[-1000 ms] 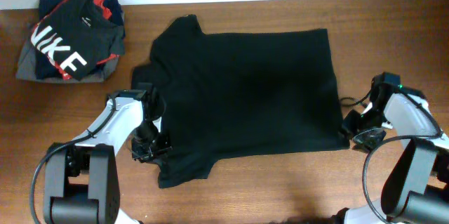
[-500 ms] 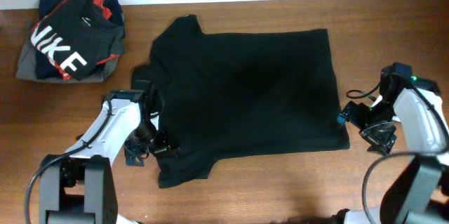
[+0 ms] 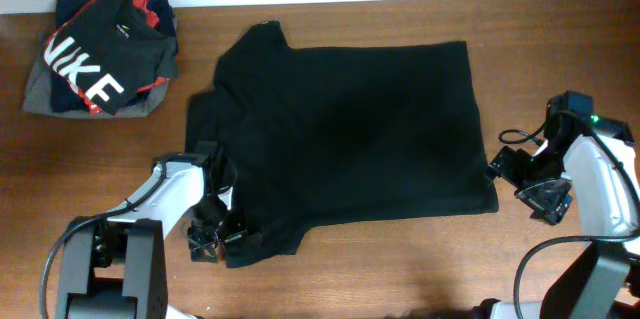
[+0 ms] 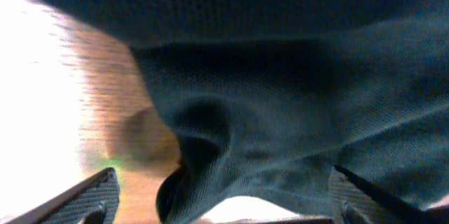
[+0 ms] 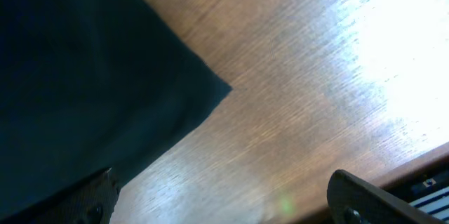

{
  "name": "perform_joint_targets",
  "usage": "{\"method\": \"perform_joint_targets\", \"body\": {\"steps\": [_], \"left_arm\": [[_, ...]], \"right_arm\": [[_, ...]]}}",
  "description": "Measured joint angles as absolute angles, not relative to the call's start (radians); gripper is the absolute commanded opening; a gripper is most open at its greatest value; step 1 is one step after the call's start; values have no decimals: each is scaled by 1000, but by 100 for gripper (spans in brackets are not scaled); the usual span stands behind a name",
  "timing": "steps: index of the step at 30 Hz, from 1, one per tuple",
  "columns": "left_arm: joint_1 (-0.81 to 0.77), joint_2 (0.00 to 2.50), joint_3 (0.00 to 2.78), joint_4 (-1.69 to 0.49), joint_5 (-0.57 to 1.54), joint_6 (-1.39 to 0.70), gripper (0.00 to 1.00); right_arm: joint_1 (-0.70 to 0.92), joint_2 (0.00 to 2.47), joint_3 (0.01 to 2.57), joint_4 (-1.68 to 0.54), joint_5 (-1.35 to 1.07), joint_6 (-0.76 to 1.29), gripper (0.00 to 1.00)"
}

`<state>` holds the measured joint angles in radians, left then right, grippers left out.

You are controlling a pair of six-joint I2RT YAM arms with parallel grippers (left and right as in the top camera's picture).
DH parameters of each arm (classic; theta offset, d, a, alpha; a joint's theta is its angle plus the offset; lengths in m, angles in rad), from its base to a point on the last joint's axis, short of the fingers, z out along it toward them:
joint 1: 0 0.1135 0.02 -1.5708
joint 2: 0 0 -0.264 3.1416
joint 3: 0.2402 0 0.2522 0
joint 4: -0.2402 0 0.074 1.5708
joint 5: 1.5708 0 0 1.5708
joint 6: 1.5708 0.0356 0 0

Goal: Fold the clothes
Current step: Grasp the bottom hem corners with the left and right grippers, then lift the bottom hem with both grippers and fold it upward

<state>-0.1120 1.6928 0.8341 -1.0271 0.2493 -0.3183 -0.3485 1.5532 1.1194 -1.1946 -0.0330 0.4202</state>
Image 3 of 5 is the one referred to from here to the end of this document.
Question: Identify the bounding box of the black t-shirt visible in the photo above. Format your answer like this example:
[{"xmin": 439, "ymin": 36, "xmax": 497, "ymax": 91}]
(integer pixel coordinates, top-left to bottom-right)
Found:
[{"xmin": 185, "ymin": 21, "xmax": 499, "ymax": 268}]

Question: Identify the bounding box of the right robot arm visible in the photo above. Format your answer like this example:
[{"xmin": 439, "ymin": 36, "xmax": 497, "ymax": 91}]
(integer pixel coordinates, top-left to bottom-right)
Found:
[{"xmin": 474, "ymin": 91, "xmax": 639, "ymax": 318}]

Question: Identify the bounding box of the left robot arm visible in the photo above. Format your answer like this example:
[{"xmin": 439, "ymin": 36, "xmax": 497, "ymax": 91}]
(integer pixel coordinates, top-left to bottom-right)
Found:
[{"xmin": 45, "ymin": 141, "xmax": 261, "ymax": 319}]

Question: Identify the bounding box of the navy folded shirt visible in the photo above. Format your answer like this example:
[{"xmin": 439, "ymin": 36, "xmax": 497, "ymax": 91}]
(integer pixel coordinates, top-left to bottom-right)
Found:
[{"xmin": 50, "ymin": 0, "xmax": 177, "ymax": 113}]

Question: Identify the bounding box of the black Nike folded shirt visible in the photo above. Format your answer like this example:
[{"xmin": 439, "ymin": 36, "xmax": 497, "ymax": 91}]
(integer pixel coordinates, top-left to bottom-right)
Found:
[{"xmin": 42, "ymin": 0, "xmax": 178, "ymax": 115}]

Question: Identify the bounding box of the grey folded shirt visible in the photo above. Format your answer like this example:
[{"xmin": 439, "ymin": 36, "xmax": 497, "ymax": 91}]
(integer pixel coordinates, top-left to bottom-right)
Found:
[{"xmin": 22, "ymin": 43, "xmax": 170, "ymax": 119}]

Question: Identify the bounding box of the red folded shirt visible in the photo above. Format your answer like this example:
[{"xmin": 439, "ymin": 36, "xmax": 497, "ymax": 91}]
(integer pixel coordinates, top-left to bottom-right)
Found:
[{"xmin": 42, "ymin": 0, "xmax": 179, "ymax": 115}]

